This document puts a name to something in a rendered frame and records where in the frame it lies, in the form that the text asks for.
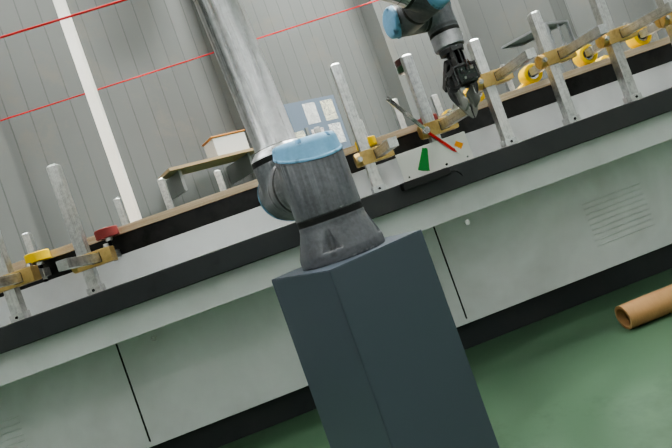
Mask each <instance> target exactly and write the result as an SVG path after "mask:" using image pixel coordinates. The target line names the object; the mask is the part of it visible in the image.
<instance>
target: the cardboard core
mask: <svg viewBox="0 0 672 448"><path fill-rule="evenodd" d="M669 313H672V284H671V285H669V286H666V287H664V288H661V289H659V290H656V291H654V292H651V293H649V294H646V295H644V296H641V297H639V298H636V299H634V300H631V301H629V302H626V303H624V304H621V305H619V306H616V307H615V315H616V318H617V320H618V321H619V323H620V324H621V325H622V326H623V327H624V328H626V329H632V328H635V327H637V326H640V325H642V324H645V323H647V322H650V321H652V320H654V319H657V318H659V317H662V316H664V315H667V314H669Z"/></svg>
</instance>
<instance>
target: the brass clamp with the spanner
mask: <svg viewBox="0 0 672 448"><path fill-rule="evenodd" d="M445 117H447V116H445ZM445 117H442V118H440V119H437V120H434V121H431V122H428V123H425V124H424V126H425V127H426V126H428V127H429V128H430V132H431V133H433V134H434V135H438V134H442V133H445V132H448V131H451V130H454V129H456V128H458V127H459V124H458V122H457V123H456V124H454V125H452V126H450V127H448V128H446V129H443V130H442V129H441V127H440V124H439V121H441V120H442V119H444V118H445ZM417 132H418V135H419V137H420V139H421V140H424V139H428V138H430V137H432V136H430V135H429V134H423V132H422V129H421V128H420V127H419V126H418V127H417Z"/></svg>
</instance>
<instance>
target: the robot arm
mask: <svg viewBox="0 0 672 448"><path fill-rule="evenodd" d="M193 1H194V4H195V6H196V9H197V11H198V14H199V16H200V18H201V21H202V23H203V26H204V28H205V31H206V33H207V36H208V38H209V41H210V43H211V46H212V48H213V51H214V53H215V55H216V58H217V60H218V63H219V65H220V68H221V70H222V73H223V75H224V78H225V80H226V83H227V85H228V88H229V90H230V92H231V95H232V97H233V100H234V102H235V105H236V107H237V110H238V112H239V115H240V117H241V120H242V122H243V125H244V127H245V129H246V132H247V134H248V137H249V139H250V142H251V144H252V147H253V149H254V152H255V156H254V158H253V161H252V163H251V166H252V168H253V171H254V174H255V176H256V178H257V181H258V183H259V184H258V190H257V191H258V199H259V202H260V204H261V206H262V208H263V209H264V210H265V212H266V213H268V214H269V215H270V216H272V217H274V218H276V219H279V220H283V221H295V222H296V224H297V227H298V230H299V233H300V263H301V266H302V269H303V271H308V270H313V269H317V268H321V267H324V266H328V265H331V264H334V263H337V262H340V261H343V260H346V259H348V258H351V257H354V256H356V255H359V254H361V253H364V252H366V251H368V250H371V249H373V248H375V247H377V246H379V245H381V244H382V243H384V242H385V238H384V236H383V233H382V231H381V230H380V229H379V228H378V226H377V225H376V224H375V223H374V221H373V220H372V219H371V218H370V217H369V215H368V214H367V213H366V211H365V210H364V207H363V204H362V201H361V199H360V196H359V193H358V190H357V187H356V185H355V182H354V179H353V176H352V173H351V171H350V168H349V165H348V162H347V159H346V157H345V154H344V151H343V148H342V144H341V143H340V141H339V139H338V137H337V135H336V133H335V132H334V131H324V132H319V133H316V134H312V135H309V136H306V137H302V138H299V139H298V138H297V137H296V135H295V133H294V130H293V128H292V126H291V123H290V121H289V118H288V116H287V113H286V111H285V108H284V106H283V103H282V101H281V98H280V96H279V93H278V91H277V88H276V86H275V84H274V81H273V79H272V76H271V74H270V71H269V69H268V66H267V64H266V61H265V59H264V56H263V54H262V51H261V49H260V46H259V44H258V41H257V39H256V37H255V34H254V32H253V29H252V27H251V24H250V22H249V19H248V17H247V14H246V12H245V9H244V7H243V4H242V2H241V0H193ZM381 1H384V2H387V3H391V4H394V6H392V5H390V6H389V7H387V8H386V9H385V10H384V12H383V18H382V20H383V27H384V30H385V32H386V34H387V35H388V37H390V38H391V39H397V38H398V39H400V38H402V37H407V36H412V35H417V34H422V33H428V35H429V38H430V41H431V44H432V46H433V49H434V52H435V54H436V55H440V58H441V59H448V60H446V61H444V65H443V86H442V89H443V90H444V91H445V93H447V92H448V95H449V97H450V99H451V100H452V101H453V102H454V103H455V104H456V105H457V106H458V107H459V108H460V109H461V110H462V111H463V112H464V113H465V114H466V115H468V116H469V117H471V118H475V117H476V116H477V113H478V104H479V102H480V100H481V97H480V95H479V94H478V83H477V81H478V80H479V78H480V77H481V75H480V72H479V70H478V67H477V64H476V62H475V60H472V61H469V60H468V59H467V60H468V61H467V60H466V58H465V55H464V52H463V50H464V46H463V44H464V42H465V41H464V38H463V33H461V30H460V28H459V25H458V22H457V20H456V17H455V14H454V12H453V9H452V6H451V2H450V0H381ZM475 66H476V67H475ZM476 69H477V70H476ZM464 87H465V88H466V89H467V88H468V90H467V91H466V93H465V94H464V93H463V92H462V91H461V90H460V89H461V88H464ZM465 95H466V97H465ZM469 106H470V107H471V110H470V109H469Z"/></svg>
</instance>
